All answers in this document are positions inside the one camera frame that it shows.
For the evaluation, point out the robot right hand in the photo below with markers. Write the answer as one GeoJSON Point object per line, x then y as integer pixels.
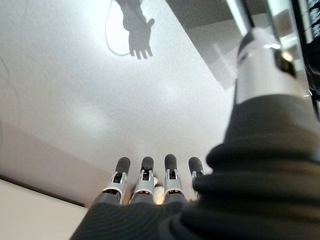
{"type": "Point", "coordinates": [262, 180]}

